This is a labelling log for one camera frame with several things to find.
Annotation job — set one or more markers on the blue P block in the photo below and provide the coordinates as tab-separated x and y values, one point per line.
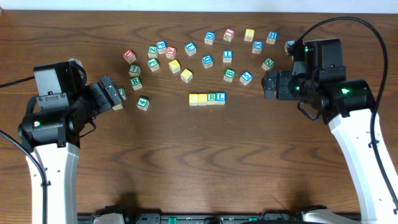
161	47

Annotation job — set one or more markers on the green r block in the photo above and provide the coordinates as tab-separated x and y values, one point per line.
136	83
211	98

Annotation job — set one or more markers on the yellow O block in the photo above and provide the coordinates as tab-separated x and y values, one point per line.
202	99

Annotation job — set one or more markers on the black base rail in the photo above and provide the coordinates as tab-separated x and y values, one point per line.
314	214

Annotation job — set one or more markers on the blue X block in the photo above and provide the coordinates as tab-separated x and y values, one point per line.
257	47

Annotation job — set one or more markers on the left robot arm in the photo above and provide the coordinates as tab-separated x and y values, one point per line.
52	140

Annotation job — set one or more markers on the red I block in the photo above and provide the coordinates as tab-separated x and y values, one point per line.
228	35

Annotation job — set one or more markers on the blue D block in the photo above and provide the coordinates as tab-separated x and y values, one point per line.
207	61

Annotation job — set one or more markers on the green V block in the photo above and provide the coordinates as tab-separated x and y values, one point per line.
122	93

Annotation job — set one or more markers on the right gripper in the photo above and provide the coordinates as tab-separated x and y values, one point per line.
270	84

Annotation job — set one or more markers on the green N block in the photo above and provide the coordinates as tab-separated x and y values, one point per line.
268	64

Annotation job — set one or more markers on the yellow block near L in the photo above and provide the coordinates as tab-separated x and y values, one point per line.
186	75

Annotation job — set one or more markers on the yellow G block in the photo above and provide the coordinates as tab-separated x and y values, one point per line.
118	106

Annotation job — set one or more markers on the green Z block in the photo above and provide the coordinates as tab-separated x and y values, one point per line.
152	52

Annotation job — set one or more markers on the blue L block front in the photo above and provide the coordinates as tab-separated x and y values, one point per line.
220	98

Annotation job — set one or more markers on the blue Q block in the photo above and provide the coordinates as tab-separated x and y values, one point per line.
209	38

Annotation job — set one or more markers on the blue L block middle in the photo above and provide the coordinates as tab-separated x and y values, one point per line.
227	56

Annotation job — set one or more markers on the yellow S block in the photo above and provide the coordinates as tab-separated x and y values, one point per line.
249	35

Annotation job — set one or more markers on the green B block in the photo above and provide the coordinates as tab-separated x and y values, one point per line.
229	75

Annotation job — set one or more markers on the yellow K block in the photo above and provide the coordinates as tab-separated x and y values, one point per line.
174	66

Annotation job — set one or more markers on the blue two block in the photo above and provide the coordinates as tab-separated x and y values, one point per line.
288	45

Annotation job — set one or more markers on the red U block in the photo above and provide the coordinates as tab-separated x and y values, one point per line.
129	56

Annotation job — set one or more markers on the green 7 block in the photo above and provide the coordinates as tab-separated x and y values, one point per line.
134	70

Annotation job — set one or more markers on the yellow C block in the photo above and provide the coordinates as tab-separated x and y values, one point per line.
193	99

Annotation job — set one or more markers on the blue l block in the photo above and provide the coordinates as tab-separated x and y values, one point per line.
220	98
227	56

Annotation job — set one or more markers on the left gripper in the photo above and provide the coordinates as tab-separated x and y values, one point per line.
109	91

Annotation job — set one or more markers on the green 4 block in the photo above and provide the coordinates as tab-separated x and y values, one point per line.
143	103

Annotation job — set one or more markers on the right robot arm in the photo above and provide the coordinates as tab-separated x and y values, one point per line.
347	107

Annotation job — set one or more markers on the blue H block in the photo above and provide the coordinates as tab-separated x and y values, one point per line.
272	37

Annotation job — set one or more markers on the green J block left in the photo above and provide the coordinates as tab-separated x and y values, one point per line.
153	64

